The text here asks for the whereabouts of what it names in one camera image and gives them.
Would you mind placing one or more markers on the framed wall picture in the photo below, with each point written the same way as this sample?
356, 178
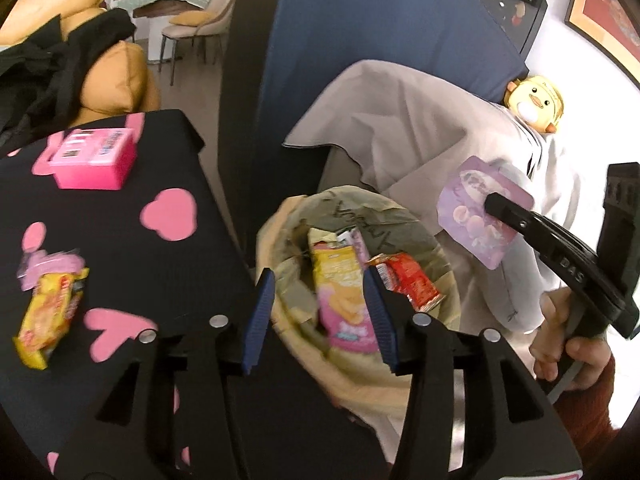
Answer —
610, 10

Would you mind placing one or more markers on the pink plastic box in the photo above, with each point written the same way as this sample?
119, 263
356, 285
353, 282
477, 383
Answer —
90, 165

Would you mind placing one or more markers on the red snack packet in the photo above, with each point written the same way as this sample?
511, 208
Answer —
415, 280

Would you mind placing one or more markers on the dark blue cloth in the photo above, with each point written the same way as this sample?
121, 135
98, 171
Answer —
375, 35

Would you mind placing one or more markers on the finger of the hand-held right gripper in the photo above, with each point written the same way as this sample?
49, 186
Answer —
520, 220

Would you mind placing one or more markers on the yellow snack packet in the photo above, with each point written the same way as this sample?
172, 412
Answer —
47, 320

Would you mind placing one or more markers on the black clothing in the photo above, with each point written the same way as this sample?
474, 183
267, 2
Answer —
40, 75

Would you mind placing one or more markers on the black tablecloth with pink hearts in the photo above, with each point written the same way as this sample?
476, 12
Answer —
150, 270

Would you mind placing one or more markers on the beige blanket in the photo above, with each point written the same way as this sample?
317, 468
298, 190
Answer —
400, 125

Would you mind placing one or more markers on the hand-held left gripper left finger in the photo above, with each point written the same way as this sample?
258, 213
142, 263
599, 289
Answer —
257, 320

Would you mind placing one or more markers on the purple snack packet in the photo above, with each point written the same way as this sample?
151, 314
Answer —
470, 220

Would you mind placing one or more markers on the yellow armchair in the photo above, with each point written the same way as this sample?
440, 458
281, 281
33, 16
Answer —
115, 80

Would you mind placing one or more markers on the pink wrapper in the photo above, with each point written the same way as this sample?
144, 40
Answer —
50, 265

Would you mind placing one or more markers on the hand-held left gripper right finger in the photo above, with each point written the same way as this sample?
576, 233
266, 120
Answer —
380, 320

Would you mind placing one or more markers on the dining chair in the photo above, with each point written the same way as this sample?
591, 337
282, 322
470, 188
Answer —
195, 30

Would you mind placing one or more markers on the pink snack packet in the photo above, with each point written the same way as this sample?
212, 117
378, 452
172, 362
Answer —
340, 300

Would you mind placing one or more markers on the person's right forearm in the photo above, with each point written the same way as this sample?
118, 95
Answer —
600, 405

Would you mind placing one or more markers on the person's right hand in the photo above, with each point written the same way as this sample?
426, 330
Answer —
547, 340

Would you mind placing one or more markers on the yellow duck plush toy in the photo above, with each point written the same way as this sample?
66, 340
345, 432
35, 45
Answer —
532, 102

